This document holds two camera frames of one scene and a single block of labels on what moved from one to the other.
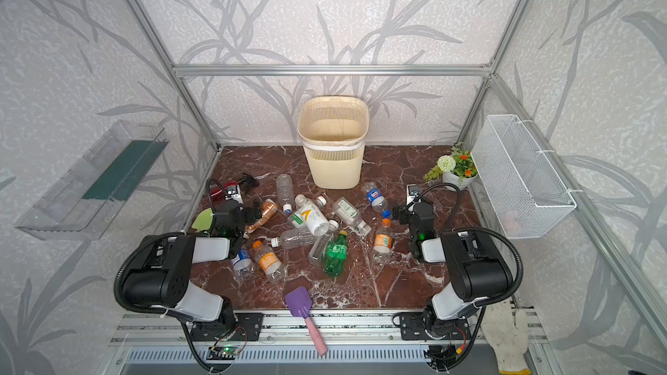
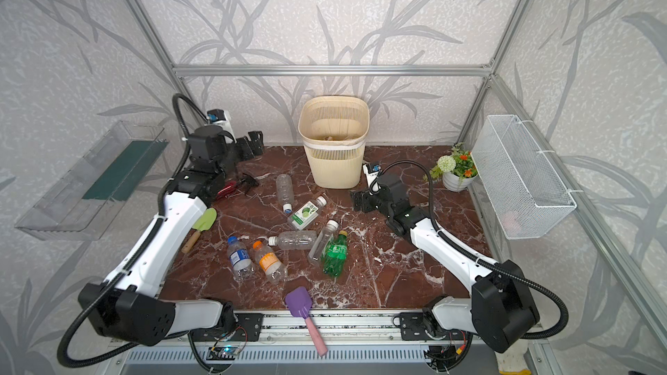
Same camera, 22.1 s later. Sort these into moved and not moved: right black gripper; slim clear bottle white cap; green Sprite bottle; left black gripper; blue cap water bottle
Moved: left black gripper; right black gripper
Not moved: blue cap water bottle; slim clear bottle white cap; green Sprite bottle
